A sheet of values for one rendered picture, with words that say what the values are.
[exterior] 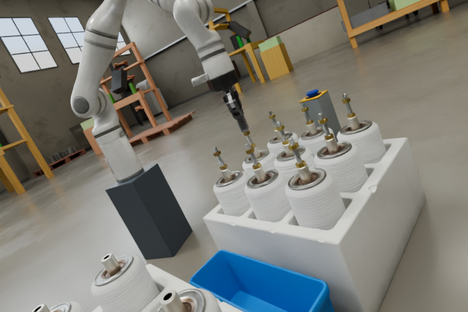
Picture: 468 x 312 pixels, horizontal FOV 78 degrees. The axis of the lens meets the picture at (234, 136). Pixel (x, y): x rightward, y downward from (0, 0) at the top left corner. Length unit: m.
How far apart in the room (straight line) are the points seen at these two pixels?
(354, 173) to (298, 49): 7.01
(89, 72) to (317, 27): 6.80
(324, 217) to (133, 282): 0.36
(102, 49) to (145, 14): 12.51
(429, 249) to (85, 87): 0.99
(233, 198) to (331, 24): 6.94
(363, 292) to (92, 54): 0.89
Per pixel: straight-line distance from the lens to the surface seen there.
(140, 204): 1.03
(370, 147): 0.73
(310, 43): 7.54
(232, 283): 0.79
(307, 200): 0.54
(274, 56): 5.72
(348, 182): 0.64
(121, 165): 1.04
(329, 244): 0.54
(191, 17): 0.74
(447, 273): 0.71
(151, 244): 1.12
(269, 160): 0.78
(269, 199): 0.62
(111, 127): 1.03
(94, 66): 0.99
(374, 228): 0.63
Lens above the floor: 0.50
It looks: 12 degrees down
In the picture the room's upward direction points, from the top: 24 degrees counter-clockwise
